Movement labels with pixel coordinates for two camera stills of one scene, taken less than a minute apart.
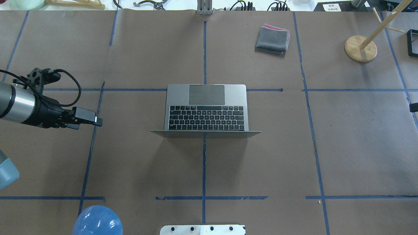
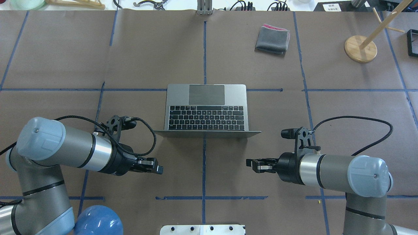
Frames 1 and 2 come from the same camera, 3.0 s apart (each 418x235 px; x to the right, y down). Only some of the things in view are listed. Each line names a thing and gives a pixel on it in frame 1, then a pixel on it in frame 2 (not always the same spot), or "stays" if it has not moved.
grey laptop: [206, 110] stays
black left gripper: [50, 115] → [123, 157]
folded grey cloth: [272, 39] stays
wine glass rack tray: [412, 39] stays
